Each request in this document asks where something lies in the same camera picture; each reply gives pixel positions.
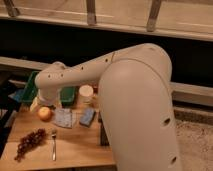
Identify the white cup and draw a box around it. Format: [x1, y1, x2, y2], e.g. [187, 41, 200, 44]
[79, 85, 94, 103]

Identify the green plastic tray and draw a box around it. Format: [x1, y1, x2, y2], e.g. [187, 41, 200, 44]
[20, 71, 76, 106]

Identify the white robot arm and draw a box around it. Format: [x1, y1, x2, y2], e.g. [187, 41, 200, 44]
[35, 43, 182, 171]

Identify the silver fork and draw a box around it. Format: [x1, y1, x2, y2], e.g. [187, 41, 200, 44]
[51, 130, 57, 161]

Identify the bunch of red grapes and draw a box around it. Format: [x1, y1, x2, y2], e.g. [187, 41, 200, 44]
[14, 129, 47, 162]

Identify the blue sponge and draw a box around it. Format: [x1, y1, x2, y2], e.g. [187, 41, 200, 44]
[79, 108, 95, 127]

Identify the yellow apple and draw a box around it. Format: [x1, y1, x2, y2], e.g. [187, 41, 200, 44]
[38, 107, 52, 121]

